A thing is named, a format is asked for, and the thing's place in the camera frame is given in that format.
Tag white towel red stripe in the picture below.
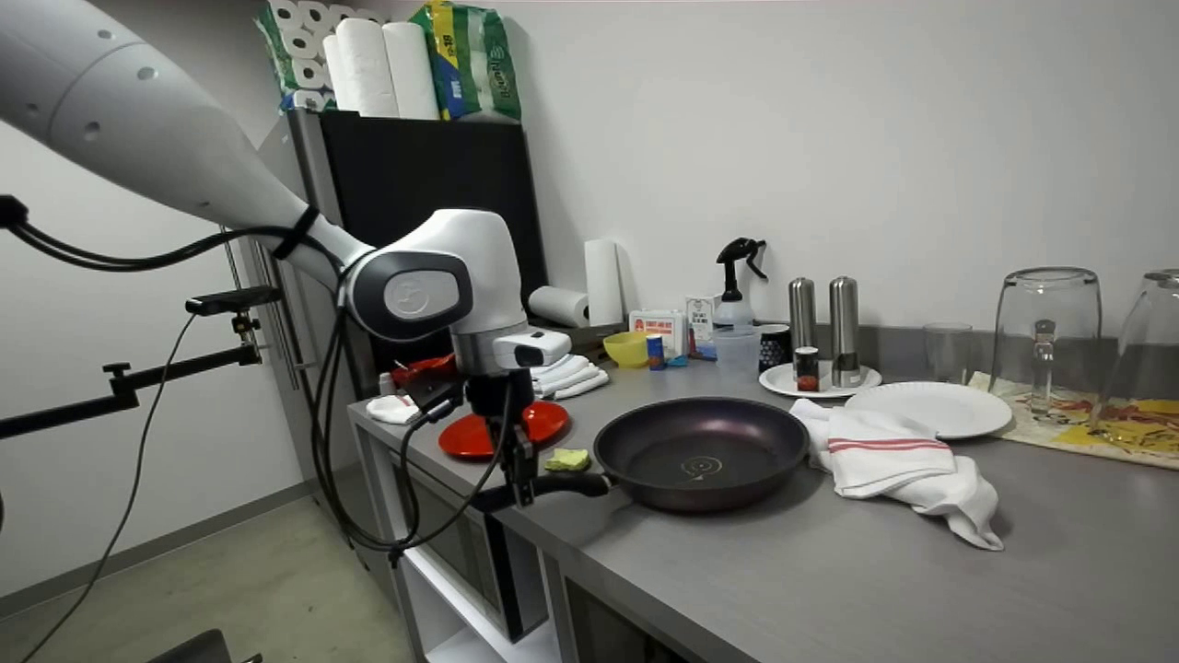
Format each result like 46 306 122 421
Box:
790 396 1005 551

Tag white paper rolls pack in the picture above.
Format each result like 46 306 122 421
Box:
322 13 441 125

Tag upturned clear glass jar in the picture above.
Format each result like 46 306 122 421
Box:
993 265 1107 410
1108 269 1179 410

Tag white paper towel roll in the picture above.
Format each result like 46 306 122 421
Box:
526 282 594 330
583 237 632 330

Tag thin black cable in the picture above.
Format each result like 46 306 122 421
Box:
14 312 201 663

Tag yellow green sponge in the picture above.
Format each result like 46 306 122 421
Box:
542 445 598 477

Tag white sink counter unit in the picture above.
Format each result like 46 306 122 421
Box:
346 416 741 663

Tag patterned paper towel pack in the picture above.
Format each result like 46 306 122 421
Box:
253 0 334 118

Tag crumpled white cloth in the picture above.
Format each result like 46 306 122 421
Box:
364 388 429 430

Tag clear spray bottle black nozzle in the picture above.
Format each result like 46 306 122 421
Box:
710 237 769 378

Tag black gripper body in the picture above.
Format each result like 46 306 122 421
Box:
460 363 544 430

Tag black tall cabinet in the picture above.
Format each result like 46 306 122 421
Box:
263 107 548 373

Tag yellow bowl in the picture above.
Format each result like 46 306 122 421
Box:
602 329 657 373

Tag green packaged goods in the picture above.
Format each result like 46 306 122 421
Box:
408 0 526 125

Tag black floor object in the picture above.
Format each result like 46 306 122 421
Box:
145 627 268 663

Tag folded white towel blue stripes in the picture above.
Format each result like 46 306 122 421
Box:
531 350 613 405

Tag steel grinder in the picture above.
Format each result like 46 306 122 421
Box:
824 274 864 373
786 275 818 360

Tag red round plate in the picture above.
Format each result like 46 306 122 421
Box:
434 396 574 464

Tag large white plate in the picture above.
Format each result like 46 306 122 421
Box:
843 378 1017 445

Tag white printed box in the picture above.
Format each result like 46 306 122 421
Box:
682 290 720 360

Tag red black clamp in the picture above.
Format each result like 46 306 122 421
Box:
391 350 460 384

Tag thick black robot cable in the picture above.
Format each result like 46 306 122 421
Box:
0 196 526 556

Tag colourful placemat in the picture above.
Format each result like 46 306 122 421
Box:
964 367 1179 476

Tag dark frying pan black handle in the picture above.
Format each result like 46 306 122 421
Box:
471 395 813 514

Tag black bar camera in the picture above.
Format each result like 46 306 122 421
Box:
181 282 289 319

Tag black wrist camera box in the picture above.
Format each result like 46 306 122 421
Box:
397 363 471 423

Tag small white plate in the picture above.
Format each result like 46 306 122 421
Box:
756 360 883 405

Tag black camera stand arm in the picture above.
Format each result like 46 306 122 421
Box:
0 342 268 442

